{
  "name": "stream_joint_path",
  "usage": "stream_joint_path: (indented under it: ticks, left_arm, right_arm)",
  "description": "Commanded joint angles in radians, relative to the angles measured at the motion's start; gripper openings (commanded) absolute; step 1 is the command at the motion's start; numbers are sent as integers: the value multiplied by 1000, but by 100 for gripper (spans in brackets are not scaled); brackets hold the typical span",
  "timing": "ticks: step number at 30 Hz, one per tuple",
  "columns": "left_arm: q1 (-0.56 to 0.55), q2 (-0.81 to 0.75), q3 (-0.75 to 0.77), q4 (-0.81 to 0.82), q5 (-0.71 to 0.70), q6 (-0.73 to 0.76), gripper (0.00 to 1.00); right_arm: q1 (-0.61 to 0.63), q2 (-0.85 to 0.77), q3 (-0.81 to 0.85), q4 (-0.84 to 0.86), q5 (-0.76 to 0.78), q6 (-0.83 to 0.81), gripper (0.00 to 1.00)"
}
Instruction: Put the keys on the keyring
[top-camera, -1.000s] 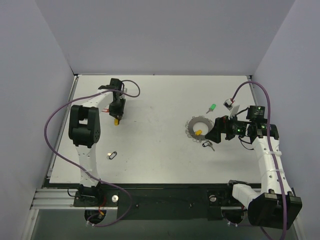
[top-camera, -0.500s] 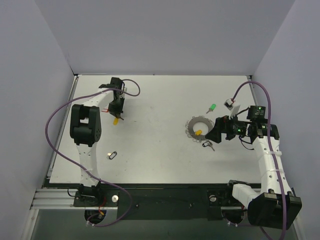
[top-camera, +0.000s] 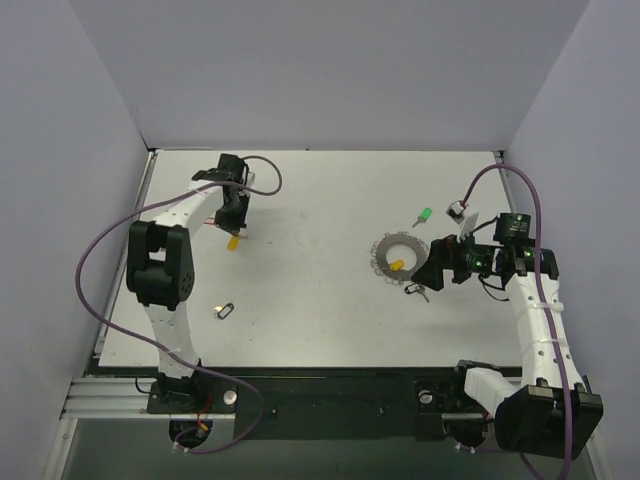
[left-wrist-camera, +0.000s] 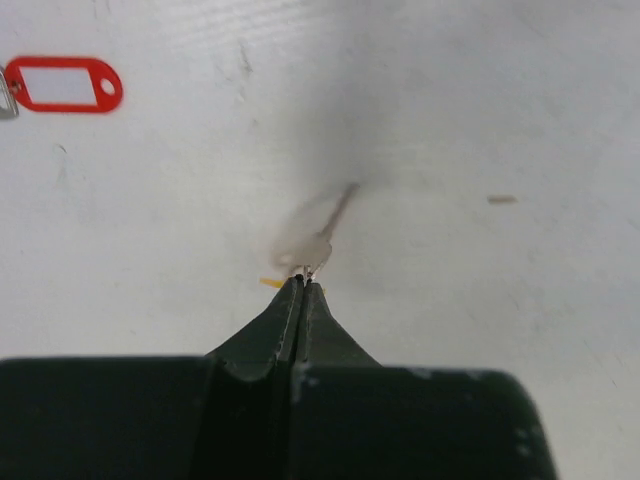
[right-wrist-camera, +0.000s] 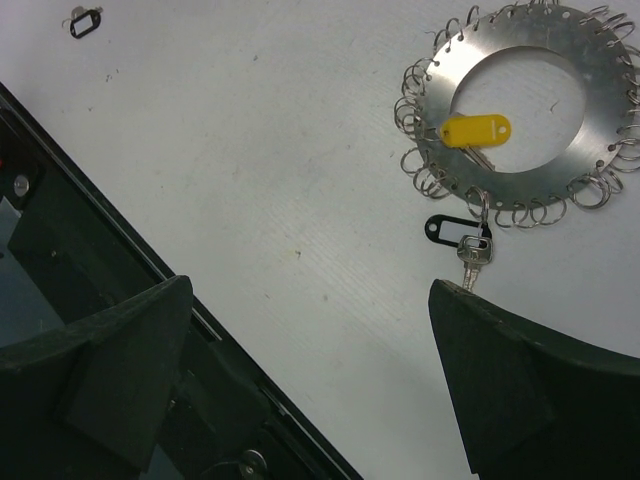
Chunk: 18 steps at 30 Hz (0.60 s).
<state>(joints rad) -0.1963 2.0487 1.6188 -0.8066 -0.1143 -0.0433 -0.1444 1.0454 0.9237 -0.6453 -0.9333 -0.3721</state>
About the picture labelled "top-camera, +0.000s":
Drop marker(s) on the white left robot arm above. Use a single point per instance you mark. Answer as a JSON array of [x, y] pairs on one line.
[[160, 267]]

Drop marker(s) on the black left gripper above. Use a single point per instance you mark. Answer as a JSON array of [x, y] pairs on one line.
[[233, 214]]

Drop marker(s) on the yellow tag key on disc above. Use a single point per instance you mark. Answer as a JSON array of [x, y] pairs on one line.
[[396, 265]]

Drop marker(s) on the black tag key loose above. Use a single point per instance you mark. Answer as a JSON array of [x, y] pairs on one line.
[[221, 312]]

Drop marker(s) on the yellow tag key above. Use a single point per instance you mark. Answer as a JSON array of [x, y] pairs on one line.
[[396, 265], [234, 241]]

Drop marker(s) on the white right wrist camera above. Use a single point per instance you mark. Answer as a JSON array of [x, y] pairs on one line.
[[465, 216]]

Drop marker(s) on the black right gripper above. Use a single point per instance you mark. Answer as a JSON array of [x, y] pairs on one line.
[[451, 261]]

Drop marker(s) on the steel keyring disc with rings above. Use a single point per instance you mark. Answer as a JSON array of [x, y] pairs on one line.
[[397, 256]]

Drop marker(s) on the green tag key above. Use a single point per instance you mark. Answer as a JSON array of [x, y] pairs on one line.
[[422, 217]]

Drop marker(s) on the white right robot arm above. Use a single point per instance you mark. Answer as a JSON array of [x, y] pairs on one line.
[[550, 413]]

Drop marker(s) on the black tag key near disc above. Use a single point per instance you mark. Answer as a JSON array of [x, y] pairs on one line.
[[417, 289]]

